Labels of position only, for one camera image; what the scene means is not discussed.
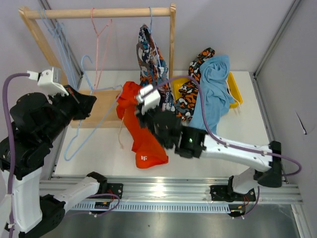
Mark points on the teal orange patterned shorts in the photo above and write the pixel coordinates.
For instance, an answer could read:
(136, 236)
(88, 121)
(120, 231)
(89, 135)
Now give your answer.
(153, 68)

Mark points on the bright orange shorts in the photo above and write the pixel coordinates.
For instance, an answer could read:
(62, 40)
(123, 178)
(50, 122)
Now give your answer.
(148, 152)

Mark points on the pink wire hanger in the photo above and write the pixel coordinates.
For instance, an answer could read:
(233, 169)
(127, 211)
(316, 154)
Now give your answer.
(102, 43)

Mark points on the orange grey camo shorts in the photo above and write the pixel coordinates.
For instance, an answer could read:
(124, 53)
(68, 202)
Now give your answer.
(185, 104)

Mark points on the light blue mesh shorts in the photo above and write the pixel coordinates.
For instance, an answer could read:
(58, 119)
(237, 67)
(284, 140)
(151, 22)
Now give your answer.
(216, 100)

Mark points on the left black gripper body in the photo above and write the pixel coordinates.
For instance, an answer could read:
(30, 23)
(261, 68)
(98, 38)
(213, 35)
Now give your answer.
(71, 106)

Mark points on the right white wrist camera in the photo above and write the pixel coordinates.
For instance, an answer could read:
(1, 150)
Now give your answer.
(148, 98)

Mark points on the slotted cable duct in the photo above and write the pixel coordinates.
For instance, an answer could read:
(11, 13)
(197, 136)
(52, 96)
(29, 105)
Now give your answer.
(130, 206)

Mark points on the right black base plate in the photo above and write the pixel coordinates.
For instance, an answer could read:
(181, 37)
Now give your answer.
(223, 193)

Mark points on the aluminium mounting rail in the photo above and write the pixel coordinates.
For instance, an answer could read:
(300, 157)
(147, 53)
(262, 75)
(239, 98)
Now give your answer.
(196, 190)

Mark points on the yellow plastic tray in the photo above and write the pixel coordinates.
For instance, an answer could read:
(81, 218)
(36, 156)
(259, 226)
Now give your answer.
(232, 89)

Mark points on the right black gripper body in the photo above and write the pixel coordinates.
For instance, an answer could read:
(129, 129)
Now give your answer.
(147, 118)

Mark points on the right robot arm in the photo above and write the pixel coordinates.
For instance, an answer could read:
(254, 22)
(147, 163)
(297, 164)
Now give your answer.
(263, 162)

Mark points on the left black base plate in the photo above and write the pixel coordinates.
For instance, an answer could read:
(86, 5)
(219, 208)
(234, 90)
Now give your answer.
(112, 188)

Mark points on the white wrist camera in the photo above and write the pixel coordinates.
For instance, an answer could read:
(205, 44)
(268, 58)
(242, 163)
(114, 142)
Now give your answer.
(148, 98)
(49, 81)

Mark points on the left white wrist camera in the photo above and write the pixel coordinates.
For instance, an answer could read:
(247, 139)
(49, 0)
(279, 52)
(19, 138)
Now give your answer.
(49, 81)

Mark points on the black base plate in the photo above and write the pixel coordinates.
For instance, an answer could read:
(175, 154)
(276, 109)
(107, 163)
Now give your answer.
(112, 188)
(223, 193)

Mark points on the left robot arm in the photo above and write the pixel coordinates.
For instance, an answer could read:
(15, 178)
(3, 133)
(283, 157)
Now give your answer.
(37, 121)

